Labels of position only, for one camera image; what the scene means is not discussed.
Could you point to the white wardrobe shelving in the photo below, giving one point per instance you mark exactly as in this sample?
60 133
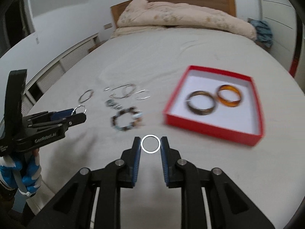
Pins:
287 30

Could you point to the amber resin bangle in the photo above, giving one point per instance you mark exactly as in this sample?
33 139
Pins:
229 95

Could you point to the thin silver bangle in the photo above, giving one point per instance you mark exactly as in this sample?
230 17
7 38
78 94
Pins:
85 96

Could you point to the red jewelry box tray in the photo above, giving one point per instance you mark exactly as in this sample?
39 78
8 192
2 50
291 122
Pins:
242 124

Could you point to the wooden headboard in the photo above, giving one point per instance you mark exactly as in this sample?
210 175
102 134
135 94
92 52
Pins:
227 6

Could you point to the dark olive brown bangle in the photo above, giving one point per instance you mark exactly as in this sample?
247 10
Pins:
201 103

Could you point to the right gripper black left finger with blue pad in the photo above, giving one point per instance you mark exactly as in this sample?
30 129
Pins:
92 198

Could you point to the pink floral duvet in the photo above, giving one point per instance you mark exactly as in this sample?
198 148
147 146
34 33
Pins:
145 13

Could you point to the blue crumpled cloth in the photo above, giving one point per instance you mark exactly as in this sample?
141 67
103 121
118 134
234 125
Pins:
264 35

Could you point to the silver hoop pair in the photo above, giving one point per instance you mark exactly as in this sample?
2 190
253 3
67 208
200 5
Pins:
126 91

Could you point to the twisted silver hoop earring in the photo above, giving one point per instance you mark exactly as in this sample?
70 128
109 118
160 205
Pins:
142 94

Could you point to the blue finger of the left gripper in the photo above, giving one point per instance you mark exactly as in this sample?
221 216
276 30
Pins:
62 114

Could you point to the wooden nightstand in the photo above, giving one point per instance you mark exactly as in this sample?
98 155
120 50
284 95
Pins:
96 46

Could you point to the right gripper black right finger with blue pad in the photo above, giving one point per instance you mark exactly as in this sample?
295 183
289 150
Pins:
208 197

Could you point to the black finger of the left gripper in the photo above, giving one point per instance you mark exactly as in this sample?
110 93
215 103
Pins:
74 120

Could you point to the wall switch plate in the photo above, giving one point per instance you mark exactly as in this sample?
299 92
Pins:
107 26

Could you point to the blue white gloved left hand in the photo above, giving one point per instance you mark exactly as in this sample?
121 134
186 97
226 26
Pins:
31 178

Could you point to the dark metal brooch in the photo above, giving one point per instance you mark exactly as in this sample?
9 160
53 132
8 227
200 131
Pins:
112 104

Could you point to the white low wall cabinet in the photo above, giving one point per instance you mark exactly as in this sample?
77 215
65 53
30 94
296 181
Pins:
54 70

